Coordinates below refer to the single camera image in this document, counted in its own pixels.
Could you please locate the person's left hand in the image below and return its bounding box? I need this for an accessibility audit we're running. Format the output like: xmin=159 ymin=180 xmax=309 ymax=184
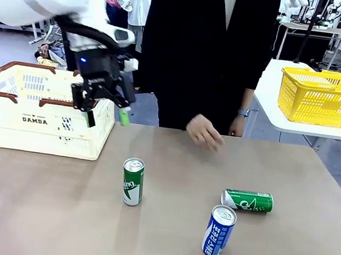
xmin=227 ymin=114 xmax=248 ymax=138

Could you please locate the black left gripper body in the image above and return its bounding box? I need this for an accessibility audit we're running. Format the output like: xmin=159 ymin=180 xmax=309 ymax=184
xmin=70 ymin=45 xmax=125 ymax=98

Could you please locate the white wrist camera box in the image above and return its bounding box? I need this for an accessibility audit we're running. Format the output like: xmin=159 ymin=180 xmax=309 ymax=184
xmin=122 ymin=57 xmax=140 ymax=74

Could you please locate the brown topped background table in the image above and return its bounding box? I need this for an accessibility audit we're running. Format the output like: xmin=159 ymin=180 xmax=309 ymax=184
xmin=273 ymin=19 xmax=341 ymax=73

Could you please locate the person's left forearm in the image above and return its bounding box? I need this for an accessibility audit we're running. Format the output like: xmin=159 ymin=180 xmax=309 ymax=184
xmin=240 ymin=86 xmax=256 ymax=112

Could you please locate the white side table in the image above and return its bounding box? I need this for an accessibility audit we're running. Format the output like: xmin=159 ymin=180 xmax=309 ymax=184
xmin=247 ymin=56 xmax=341 ymax=152

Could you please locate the pile of patterned clothes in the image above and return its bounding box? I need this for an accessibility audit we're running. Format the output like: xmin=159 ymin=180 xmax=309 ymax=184
xmin=33 ymin=22 xmax=75 ymax=71

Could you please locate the cream basket with brown handles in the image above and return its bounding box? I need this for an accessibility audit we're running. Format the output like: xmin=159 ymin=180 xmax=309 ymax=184
xmin=0 ymin=59 xmax=122 ymax=163

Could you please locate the person's right hand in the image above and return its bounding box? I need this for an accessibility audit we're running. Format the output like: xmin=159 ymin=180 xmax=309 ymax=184
xmin=183 ymin=112 xmax=229 ymax=153

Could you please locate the person in black cardigan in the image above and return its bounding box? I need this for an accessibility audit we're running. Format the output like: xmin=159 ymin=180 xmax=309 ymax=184
xmin=132 ymin=0 xmax=282 ymax=141

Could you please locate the yellow plastic shopping basket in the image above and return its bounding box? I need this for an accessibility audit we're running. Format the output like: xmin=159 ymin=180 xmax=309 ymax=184
xmin=275 ymin=64 xmax=341 ymax=128

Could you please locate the black tripod pole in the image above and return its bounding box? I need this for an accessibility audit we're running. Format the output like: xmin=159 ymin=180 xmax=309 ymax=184
xmin=292 ymin=0 xmax=327 ymax=67

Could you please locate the blue Pocari Sweat can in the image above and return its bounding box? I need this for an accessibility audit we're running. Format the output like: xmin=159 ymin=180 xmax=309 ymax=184
xmin=200 ymin=203 xmax=238 ymax=255

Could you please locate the green drink can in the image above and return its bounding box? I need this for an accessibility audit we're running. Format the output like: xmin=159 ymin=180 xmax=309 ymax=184
xmin=219 ymin=187 xmax=276 ymax=215
xmin=118 ymin=156 xmax=148 ymax=208

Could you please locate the white framed background desk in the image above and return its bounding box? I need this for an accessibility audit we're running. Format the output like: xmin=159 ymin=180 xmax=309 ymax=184
xmin=0 ymin=15 xmax=52 ymax=48

